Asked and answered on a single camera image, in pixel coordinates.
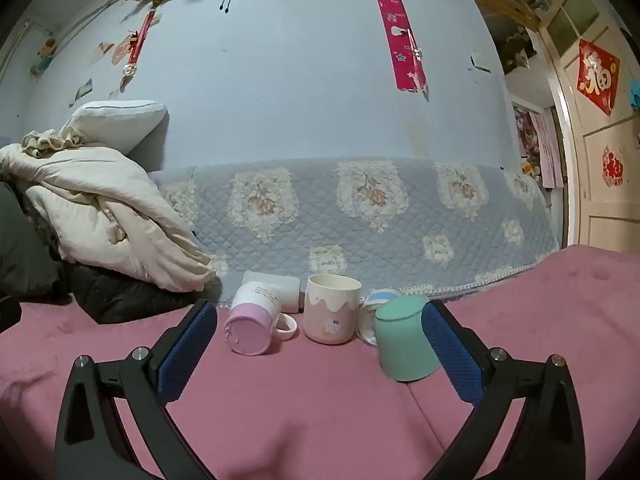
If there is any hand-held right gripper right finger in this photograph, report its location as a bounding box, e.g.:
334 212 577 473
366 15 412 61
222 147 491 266
421 300 587 480

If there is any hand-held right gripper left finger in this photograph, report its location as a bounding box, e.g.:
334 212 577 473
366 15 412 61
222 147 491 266
54 298 219 480

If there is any mint green cup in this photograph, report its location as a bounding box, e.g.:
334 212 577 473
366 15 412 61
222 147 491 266
375 294 443 383

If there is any white cup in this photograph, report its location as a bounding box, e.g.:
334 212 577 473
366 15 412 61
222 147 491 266
242 270 300 314

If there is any cream and pink cup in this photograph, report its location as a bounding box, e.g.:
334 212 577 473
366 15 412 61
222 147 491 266
303 274 362 346

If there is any pink and white mug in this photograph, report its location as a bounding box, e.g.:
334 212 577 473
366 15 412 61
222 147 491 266
223 283 299 357

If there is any black jacket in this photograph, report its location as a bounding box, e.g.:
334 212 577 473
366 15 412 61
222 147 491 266
65 262 223 325

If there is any clear glass with blue lid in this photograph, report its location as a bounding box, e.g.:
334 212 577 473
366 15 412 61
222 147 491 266
358 288 404 347

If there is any pink fleece blanket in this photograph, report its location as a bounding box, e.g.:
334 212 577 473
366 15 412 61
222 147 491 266
0 245 640 480

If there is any grey quilted floral cover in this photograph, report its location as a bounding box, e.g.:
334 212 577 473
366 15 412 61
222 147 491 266
148 156 561 296

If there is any cream blanket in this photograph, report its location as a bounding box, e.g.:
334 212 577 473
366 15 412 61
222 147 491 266
0 128 217 292

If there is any pink curtain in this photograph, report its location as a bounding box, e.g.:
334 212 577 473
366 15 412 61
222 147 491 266
530 108 565 190

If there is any white pillow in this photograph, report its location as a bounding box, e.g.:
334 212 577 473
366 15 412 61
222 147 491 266
64 100 169 157

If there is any red round door sticker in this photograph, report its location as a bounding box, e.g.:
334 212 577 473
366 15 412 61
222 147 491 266
601 146 624 188

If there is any cream wooden door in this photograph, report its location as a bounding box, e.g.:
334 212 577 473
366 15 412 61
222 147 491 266
539 0 640 253

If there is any red diamond door decoration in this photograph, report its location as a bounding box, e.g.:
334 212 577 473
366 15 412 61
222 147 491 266
577 38 621 117

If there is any red height chart sticker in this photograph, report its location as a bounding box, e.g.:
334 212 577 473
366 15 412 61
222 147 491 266
364 0 430 102

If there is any red hanging wall ornament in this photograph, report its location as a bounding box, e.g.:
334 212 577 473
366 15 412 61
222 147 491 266
114 9 163 93

